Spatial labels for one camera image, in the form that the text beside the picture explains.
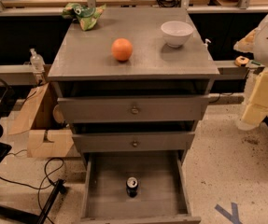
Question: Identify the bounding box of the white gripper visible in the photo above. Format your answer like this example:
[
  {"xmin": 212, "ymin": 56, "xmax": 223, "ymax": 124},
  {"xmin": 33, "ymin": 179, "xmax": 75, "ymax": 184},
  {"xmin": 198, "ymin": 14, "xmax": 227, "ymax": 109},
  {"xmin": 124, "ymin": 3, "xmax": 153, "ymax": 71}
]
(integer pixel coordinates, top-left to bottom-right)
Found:
[{"xmin": 236, "ymin": 68, "xmax": 268, "ymax": 131}]

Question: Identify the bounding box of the white bowl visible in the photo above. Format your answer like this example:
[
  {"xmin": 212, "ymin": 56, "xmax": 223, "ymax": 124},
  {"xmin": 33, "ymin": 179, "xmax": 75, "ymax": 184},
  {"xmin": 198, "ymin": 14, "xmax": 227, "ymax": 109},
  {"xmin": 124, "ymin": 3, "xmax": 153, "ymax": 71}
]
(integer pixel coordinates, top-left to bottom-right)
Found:
[{"xmin": 161, "ymin": 21, "xmax": 194, "ymax": 48}]

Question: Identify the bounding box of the grey drawer cabinet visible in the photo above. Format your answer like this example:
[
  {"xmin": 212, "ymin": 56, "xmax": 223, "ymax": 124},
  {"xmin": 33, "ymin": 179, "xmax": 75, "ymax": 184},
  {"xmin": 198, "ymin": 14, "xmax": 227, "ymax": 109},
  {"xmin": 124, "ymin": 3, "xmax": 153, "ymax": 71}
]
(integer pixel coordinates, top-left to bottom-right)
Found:
[{"xmin": 47, "ymin": 7, "xmax": 220, "ymax": 161}]

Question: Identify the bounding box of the grey middle drawer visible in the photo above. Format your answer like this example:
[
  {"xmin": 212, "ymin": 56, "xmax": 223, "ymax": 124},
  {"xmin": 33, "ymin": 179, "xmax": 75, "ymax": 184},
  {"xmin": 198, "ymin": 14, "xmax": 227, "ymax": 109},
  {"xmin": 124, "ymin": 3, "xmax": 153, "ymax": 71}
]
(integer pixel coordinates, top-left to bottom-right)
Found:
[{"xmin": 73, "ymin": 132, "xmax": 194, "ymax": 153}]

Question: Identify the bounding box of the cardboard box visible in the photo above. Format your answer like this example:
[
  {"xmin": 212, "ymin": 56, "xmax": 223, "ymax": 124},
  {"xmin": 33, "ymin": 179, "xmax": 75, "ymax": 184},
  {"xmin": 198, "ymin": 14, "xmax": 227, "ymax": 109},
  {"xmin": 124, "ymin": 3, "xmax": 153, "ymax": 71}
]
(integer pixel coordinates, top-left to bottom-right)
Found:
[{"xmin": 8, "ymin": 83, "xmax": 78, "ymax": 158}]

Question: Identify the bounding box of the small white pump bottle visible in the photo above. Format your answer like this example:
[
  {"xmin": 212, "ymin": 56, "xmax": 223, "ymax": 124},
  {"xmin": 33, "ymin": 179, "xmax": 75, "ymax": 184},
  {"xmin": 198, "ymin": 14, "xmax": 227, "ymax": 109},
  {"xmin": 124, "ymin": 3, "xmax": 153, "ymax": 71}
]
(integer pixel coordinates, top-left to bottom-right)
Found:
[{"xmin": 205, "ymin": 38, "xmax": 212, "ymax": 49}]

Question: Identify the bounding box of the orange fruit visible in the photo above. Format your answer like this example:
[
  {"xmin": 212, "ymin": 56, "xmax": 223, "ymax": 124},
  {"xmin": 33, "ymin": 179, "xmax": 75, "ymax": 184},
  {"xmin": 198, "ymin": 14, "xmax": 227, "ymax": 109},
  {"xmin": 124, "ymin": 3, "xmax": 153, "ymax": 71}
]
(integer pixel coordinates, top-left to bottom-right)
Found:
[{"xmin": 111, "ymin": 38, "xmax": 133, "ymax": 62}]

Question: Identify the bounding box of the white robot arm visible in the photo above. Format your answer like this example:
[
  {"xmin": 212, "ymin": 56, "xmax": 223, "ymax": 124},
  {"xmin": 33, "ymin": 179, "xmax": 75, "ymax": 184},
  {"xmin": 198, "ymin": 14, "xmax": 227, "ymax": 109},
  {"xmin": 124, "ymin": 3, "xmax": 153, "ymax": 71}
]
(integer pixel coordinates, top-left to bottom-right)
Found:
[{"xmin": 233, "ymin": 14, "xmax": 268, "ymax": 131}]

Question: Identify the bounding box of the dark pepsi can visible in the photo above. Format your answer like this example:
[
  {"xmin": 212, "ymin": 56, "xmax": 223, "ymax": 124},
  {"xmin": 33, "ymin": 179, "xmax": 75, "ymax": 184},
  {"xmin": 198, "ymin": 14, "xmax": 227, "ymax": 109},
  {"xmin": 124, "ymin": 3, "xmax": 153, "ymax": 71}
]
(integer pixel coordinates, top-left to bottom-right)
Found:
[{"xmin": 126, "ymin": 176, "xmax": 138, "ymax": 198}]

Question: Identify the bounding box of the clear sanitizer bottle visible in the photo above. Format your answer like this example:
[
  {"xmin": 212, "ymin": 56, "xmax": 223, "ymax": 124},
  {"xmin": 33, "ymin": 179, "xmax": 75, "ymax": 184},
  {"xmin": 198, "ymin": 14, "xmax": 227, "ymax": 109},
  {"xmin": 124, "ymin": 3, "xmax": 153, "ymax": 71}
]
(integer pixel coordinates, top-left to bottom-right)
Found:
[{"xmin": 30, "ymin": 49, "xmax": 45, "ymax": 72}]

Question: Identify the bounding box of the grey top drawer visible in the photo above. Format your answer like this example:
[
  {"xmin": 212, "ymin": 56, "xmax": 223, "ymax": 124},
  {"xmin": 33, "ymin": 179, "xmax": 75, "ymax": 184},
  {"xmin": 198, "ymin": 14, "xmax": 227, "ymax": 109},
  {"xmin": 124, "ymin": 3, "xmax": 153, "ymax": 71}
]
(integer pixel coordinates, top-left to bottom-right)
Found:
[{"xmin": 58, "ymin": 95, "xmax": 208, "ymax": 123}]

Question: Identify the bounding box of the grey open bottom drawer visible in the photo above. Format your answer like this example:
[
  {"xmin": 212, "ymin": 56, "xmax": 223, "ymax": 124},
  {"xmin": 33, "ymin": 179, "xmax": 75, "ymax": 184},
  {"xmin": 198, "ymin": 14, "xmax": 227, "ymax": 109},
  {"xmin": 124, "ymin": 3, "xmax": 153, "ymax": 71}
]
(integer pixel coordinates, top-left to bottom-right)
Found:
[{"xmin": 80, "ymin": 151, "xmax": 201, "ymax": 224}]

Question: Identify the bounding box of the green chip bag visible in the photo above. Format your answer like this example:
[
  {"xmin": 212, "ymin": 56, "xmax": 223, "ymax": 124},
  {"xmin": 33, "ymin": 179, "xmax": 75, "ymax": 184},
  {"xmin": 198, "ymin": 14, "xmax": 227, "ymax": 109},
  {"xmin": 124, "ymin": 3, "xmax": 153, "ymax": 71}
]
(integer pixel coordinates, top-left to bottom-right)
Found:
[{"xmin": 62, "ymin": 3, "xmax": 106, "ymax": 31}]

